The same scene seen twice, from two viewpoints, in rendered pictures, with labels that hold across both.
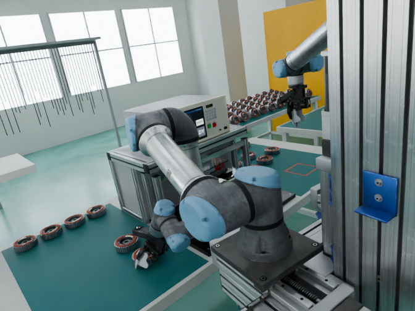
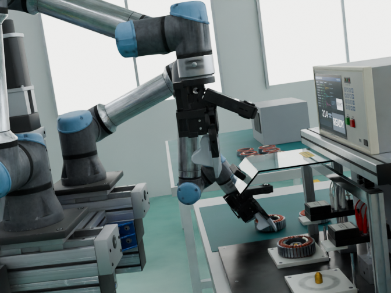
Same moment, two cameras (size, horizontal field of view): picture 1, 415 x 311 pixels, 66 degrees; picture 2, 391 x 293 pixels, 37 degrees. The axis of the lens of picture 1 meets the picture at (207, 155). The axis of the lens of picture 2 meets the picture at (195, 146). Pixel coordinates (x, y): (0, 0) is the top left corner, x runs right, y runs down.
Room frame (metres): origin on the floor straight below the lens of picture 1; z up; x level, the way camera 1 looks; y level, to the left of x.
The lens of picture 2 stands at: (2.24, -1.47, 1.39)
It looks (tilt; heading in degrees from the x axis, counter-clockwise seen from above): 9 degrees down; 126
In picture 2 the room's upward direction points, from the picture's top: 8 degrees counter-clockwise
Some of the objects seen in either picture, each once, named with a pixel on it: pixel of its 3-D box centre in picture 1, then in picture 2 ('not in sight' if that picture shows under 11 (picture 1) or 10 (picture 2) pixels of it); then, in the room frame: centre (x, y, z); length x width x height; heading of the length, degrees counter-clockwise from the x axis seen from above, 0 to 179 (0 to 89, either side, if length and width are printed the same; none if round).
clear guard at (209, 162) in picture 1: (196, 170); (288, 168); (1.44, 0.07, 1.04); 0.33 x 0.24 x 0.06; 39
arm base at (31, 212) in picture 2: not in sight; (31, 203); (1.02, -0.54, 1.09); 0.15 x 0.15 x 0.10
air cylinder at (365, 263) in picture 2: not in sight; (373, 267); (1.71, -0.05, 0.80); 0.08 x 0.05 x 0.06; 129
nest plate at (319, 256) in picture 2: not in sight; (297, 254); (1.44, 0.04, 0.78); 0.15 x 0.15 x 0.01; 39
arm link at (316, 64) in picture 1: (307, 63); (146, 37); (1.43, -0.49, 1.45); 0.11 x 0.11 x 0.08; 23
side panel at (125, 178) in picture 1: (128, 190); not in sight; (1.63, 0.46, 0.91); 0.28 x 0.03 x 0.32; 39
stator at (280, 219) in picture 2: (145, 256); (270, 222); (1.20, 0.33, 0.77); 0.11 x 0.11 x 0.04
